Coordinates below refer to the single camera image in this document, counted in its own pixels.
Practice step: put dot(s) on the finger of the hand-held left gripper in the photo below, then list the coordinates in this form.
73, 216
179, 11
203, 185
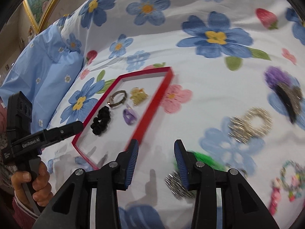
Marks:
62, 132

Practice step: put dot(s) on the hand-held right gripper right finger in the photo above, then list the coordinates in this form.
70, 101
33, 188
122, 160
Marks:
181, 164

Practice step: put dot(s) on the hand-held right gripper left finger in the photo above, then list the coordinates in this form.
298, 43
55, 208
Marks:
132, 162

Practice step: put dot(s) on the silver rhinestone hair clip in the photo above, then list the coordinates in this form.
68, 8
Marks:
174, 186

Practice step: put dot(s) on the red jewelry tray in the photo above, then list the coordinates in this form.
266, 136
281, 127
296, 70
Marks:
102, 143

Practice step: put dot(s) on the pink charm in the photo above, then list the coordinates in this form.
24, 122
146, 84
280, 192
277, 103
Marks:
276, 195

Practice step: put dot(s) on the person's left forearm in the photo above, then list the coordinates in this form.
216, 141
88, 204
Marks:
21, 214

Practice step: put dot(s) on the person's left hand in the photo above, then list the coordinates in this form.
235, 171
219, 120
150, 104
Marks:
43, 188

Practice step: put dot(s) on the pink cloth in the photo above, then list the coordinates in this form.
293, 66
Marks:
2, 119

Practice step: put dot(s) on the small floral patterned cloth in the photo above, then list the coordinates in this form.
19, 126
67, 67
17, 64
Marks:
6, 179

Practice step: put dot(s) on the black scrunchie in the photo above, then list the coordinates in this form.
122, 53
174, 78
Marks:
101, 121

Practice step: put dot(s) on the metal bangle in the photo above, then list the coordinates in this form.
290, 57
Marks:
114, 105

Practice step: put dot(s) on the blue flowered pillow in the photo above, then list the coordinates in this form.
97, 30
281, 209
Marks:
43, 71

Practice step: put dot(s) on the yellow hair claw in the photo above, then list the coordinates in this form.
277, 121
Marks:
138, 96

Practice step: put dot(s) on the black glitter hair claw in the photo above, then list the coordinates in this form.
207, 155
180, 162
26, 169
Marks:
286, 102

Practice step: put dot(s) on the purple mesh scrunchie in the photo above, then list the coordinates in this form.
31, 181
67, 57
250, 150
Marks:
274, 76

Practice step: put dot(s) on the gold framed painting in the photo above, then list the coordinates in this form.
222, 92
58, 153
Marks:
38, 2

